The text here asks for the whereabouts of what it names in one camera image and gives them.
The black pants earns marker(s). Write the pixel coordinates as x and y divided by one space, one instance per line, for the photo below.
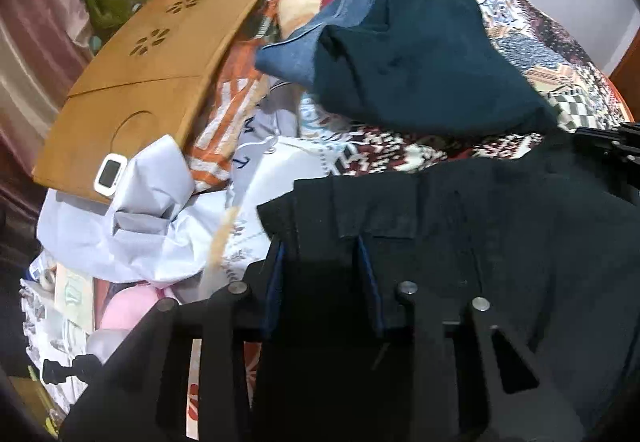
551 239

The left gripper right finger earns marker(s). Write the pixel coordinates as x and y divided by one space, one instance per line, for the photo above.
464 374

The wooden folding lap table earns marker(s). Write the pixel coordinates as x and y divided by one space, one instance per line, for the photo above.
149 80

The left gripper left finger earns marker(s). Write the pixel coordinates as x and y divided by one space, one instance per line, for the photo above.
140 393

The white small digital timer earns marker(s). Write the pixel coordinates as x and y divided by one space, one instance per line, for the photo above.
109 173

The colourful patchwork bed quilt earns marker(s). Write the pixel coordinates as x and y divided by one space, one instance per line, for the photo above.
478 300

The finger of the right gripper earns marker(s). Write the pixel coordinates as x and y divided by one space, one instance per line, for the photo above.
618 147

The pink garment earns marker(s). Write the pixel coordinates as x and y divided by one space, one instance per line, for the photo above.
129 305

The white crumpled cloth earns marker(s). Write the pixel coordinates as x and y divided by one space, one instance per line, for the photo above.
158 229

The pink striped curtain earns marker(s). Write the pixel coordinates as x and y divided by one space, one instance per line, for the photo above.
44 48

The dark teal folded garment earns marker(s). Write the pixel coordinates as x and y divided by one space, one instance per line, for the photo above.
425 67

